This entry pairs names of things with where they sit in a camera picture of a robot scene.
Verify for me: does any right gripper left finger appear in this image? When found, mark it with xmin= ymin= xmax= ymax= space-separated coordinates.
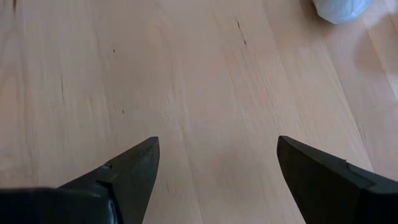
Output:
xmin=0 ymin=136 xmax=160 ymax=224

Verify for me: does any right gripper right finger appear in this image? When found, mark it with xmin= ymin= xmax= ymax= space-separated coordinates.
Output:
xmin=276 ymin=135 xmax=398 ymax=224

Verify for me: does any large white garlic bulb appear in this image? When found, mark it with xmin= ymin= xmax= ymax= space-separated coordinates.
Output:
xmin=312 ymin=0 xmax=376 ymax=26

